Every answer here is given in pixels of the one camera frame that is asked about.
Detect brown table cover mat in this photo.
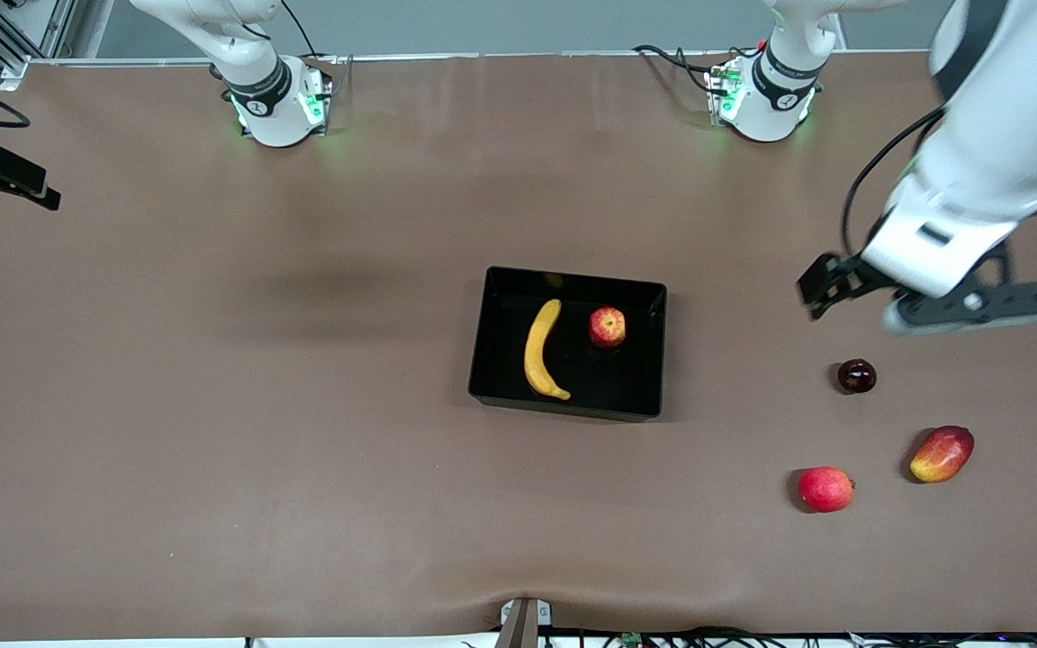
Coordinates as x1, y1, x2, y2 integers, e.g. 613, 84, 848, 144
0, 49, 1037, 642

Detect black left arm base cable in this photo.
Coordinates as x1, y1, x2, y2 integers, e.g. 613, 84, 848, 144
634, 43, 719, 96

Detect red round apple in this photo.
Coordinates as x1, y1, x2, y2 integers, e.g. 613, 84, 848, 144
798, 465, 856, 514

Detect black arm base cable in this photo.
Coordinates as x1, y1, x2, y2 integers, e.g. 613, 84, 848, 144
634, 43, 719, 96
280, 0, 341, 91

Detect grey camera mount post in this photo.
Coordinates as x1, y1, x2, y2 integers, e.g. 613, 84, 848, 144
493, 597, 554, 648

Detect dark purple round fruit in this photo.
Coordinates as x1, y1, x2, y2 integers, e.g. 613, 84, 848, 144
836, 358, 878, 395

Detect yellow banana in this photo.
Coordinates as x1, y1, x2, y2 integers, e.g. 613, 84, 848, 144
524, 299, 572, 401

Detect red yellow mango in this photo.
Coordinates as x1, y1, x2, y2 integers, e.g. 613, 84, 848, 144
909, 425, 976, 484

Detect red yellow apple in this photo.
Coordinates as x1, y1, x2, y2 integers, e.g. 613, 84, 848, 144
588, 306, 627, 349

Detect black rectangular plastic box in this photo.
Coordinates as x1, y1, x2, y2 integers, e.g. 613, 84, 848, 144
467, 265, 669, 423

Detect black right arm base cable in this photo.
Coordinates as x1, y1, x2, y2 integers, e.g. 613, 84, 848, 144
280, 0, 341, 91

